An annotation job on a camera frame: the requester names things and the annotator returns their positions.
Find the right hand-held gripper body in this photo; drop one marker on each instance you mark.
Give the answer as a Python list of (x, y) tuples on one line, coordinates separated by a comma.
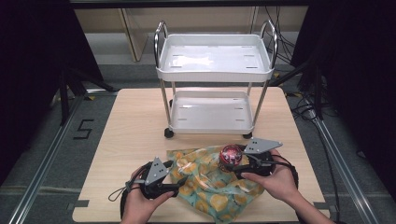
[(261, 146)]

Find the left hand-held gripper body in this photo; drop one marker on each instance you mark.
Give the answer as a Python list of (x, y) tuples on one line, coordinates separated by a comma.
[(157, 172)]

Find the red can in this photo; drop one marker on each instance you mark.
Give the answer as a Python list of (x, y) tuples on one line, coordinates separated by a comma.
[(230, 157)]

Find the person's right hand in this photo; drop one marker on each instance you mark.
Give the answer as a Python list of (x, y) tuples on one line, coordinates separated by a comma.
[(278, 183)]

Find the person's left hand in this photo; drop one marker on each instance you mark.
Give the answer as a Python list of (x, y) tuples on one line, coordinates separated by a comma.
[(137, 208)]

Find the black metal stand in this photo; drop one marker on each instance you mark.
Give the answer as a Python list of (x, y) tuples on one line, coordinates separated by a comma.
[(317, 93), (64, 99)]

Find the black tape strip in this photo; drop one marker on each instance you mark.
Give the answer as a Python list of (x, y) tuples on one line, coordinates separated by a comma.
[(79, 204)]

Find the white two-tier cart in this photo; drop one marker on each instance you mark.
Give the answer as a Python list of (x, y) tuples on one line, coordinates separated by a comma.
[(214, 59)]

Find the black curtain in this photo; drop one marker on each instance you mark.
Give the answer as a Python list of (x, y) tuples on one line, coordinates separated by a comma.
[(358, 77), (31, 77)]

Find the beige wooden cabinet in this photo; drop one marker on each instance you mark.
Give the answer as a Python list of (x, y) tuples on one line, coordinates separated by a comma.
[(137, 31)]

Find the aluminium floor rail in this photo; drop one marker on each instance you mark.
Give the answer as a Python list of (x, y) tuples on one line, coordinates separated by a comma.
[(342, 168), (46, 158)]

